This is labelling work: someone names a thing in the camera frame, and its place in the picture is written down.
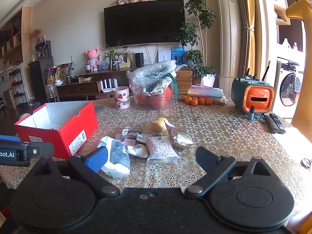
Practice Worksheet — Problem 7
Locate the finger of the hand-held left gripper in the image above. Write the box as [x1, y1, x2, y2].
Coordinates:
[29, 142, 55, 157]
[0, 135, 21, 142]

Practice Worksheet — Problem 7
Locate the black speaker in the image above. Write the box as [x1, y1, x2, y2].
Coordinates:
[135, 52, 145, 68]

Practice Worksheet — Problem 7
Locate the grass plant in striped vase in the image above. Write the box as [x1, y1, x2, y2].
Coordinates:
[101, 41, 128, 71]

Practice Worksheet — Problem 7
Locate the white flat device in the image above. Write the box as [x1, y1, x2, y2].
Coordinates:
[158, 49, 171, 63]

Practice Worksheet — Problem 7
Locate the silver foil packet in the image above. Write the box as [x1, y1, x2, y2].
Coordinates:
[167, 124, 194, 150]

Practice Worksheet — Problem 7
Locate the pink strawberry mug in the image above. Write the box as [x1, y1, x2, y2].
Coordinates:
[112, 86, 131, 110]

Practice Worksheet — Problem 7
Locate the black cabinet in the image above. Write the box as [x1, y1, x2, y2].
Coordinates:
[28, 57, 55, 103]

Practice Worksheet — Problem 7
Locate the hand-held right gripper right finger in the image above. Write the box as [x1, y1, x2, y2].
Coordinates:
[185, 146, 271, 198]

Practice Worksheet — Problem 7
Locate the pink doll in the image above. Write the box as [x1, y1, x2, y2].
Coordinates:
[85, 48, 100, 72]

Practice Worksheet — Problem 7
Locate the brown cardboard box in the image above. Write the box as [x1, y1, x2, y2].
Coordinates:
[3, 88, 17, 110]

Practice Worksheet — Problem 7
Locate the empty glass jar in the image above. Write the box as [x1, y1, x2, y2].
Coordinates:
[45, 83, 60, 103]

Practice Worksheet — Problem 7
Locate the small plant in dark vase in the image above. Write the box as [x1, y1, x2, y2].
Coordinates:
[62, 56, 75, 84]

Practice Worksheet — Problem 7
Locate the white round wrapper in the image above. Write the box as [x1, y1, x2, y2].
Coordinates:
[126, 144, 149, 158]

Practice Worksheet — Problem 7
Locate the standing air conditioner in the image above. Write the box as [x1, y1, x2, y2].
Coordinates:
[214, 0, 241, 79]

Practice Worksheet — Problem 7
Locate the black wire rack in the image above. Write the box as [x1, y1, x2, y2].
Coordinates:
[8, 68, 27, 108]

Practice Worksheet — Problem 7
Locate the black wall television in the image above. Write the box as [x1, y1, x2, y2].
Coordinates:
[104, 0, 185, 48]

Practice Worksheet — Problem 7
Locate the jar of yellow fruit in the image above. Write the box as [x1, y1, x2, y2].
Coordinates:
[45, 68, 56, 85]

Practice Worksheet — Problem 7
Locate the white router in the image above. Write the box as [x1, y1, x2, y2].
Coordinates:
[100, 78, 118, 93]

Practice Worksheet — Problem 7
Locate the black remote control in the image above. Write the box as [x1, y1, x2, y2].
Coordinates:
[269, 113, 286, 134]
[263, 114, 279, 134]

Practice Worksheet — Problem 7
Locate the yellow pear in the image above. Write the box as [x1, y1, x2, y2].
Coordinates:
[150, 117, 169, 133]

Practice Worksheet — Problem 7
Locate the yellow curtain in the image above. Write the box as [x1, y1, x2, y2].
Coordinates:
[240, 0, 263, 74]

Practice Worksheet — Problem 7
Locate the yellow inflatable giraffe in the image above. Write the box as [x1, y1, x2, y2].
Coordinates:
[285, 0, 312, 137]

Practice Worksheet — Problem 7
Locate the green orange storage box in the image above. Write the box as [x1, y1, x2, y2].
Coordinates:
[230, 76, 276, 115]

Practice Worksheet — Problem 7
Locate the lace-patterned desktop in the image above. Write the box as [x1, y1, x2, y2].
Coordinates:
[0, 96, 310, 225]

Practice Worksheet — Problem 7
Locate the tall green potted tree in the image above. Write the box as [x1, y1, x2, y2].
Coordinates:
[176, 0, 218, 88]

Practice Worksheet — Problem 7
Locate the plastic bag with red basket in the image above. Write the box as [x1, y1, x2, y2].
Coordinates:
[127, 60, 182, 109]

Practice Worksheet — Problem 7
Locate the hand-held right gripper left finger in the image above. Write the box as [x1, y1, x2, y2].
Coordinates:
[32, 147, 120, 198]

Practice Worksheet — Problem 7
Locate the thin metal wire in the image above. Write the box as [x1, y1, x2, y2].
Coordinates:
[132, 119, 152, 134]

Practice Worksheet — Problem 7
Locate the stack of books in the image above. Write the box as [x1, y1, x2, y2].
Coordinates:
[187, 84, 226, 106]

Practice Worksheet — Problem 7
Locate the wooden wall shelving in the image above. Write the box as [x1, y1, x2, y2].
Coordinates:
[0, 6, 24, 74]

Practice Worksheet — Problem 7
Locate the pile of small oranges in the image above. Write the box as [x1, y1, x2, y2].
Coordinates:
[181, 96, 214, 107]

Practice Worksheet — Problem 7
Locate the white green wipes packet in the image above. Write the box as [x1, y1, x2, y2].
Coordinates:
[97, 136, 131, 178]

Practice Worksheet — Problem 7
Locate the wooden television cabinet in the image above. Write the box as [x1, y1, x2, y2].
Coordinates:
[55, 66, 195, 98]

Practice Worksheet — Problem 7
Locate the red cardboard shoe box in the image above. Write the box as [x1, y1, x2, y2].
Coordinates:
[14, 101, 99, 159]

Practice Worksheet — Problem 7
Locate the white washing machine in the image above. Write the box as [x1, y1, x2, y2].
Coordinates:
[272, 57, 306, 119]

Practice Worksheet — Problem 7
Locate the vase with red flowers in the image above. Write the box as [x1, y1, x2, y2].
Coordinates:
[29, 28, 43, 45]

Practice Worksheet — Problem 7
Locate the yellow photo frame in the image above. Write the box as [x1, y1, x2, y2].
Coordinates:
[118, 50, 132, 68]

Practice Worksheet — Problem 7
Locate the black coffee machine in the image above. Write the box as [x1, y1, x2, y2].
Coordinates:
[35, 40, 52, 60]

